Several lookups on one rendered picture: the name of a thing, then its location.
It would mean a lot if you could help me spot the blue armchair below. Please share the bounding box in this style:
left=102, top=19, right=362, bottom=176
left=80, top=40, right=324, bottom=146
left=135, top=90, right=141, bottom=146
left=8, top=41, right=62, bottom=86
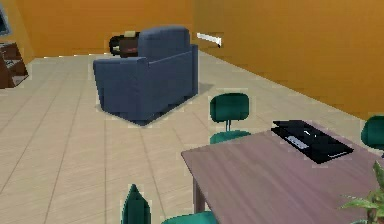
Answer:
left=92, top=25, right=200, bottom=123

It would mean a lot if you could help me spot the black laptop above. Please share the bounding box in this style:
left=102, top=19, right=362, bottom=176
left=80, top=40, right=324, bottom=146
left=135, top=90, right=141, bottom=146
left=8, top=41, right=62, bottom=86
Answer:
left=270, top=119, right=355, bottom=165

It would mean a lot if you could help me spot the green office chair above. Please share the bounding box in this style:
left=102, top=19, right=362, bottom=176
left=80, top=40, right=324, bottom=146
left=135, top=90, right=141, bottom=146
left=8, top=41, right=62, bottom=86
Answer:
left=208, top=92, right=252, bottom=145
left=120, top=183, right=218, bottom=224
left=360, top=115, right=384, bottom=154

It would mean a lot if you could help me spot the black round object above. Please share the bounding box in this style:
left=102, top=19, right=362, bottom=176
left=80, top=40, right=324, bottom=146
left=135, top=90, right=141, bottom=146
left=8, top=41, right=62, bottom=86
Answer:
left=108, top=30, right=141, bottom=59

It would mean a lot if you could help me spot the purple-brown wooden table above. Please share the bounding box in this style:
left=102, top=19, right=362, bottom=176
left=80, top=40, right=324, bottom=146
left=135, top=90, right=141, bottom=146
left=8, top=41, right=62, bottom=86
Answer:
left=180, top=120, right=384, bottom=224

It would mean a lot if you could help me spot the dark brown shelf unit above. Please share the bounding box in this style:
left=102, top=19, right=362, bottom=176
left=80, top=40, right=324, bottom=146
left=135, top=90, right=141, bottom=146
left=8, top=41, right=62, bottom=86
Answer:
left=0, top=42, right=30, bottom=90

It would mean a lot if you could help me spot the green house plant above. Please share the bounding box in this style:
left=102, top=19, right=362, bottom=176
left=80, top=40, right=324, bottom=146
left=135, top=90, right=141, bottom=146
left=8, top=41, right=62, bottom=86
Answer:
left=340, top=160, right=384, bottom=224

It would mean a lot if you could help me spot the white wall bar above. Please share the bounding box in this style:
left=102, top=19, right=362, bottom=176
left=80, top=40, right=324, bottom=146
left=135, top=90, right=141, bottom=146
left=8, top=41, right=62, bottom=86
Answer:
left=195, top=32, right=223, bottom=48

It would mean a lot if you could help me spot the framed wall picture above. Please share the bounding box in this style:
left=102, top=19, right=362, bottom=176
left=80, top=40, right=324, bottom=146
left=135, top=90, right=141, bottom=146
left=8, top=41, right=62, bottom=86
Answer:
left=0, top=5, right=13, bottom=37

